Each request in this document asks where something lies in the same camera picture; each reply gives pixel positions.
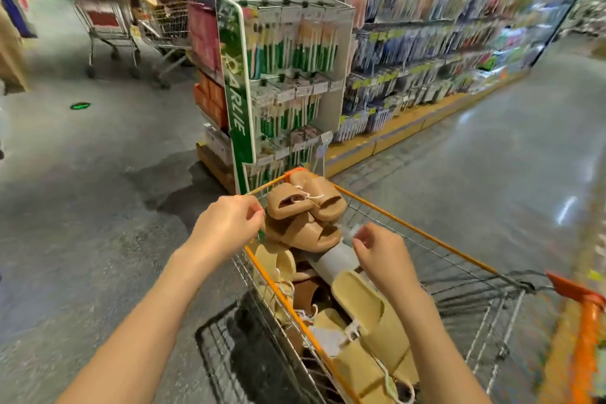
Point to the person's right hand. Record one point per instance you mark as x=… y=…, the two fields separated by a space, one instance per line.
x=386 y=261

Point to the person's left hand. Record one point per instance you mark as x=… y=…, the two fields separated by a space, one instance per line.
x=227 y=228

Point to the grey slippers pair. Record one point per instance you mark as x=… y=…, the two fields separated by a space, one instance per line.
x=336 y=259

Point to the orange metal shopping cart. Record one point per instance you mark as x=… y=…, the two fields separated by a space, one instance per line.
x=587 y=347

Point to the person's left forearm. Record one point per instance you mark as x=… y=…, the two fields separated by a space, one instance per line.
x=137 y=337

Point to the person's right forearm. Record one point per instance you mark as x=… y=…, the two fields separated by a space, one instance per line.
x=440 y=356

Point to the long shelf with yellow base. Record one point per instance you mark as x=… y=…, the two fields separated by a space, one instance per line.
x=402 y=129

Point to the plain metal cart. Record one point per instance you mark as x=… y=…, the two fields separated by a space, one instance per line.
x=165 y=25

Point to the metal cart with red seat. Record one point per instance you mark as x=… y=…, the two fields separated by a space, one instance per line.
x=104 y=20

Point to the white green toothbrush stand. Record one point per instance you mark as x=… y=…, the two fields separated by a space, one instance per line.
x=236 y=110

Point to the stack of orange boxes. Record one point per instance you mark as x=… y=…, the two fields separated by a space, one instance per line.
x=210 y=96

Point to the red side poster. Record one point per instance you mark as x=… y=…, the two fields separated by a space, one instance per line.
x=203 y=39

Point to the green floor marker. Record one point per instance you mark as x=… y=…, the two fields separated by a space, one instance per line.
x=80 y=106

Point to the hanging green toothbrush packs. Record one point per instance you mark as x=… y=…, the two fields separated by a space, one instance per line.
x=293 y=44

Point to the rows of blue toothbrush packets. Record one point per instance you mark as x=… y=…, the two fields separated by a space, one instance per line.
x=426 y=48

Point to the stack of cardboard boxes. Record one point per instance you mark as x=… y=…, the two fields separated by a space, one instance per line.
x=12 y=58

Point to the blue pillar panel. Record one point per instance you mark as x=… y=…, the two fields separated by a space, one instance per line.
x=14 y=10

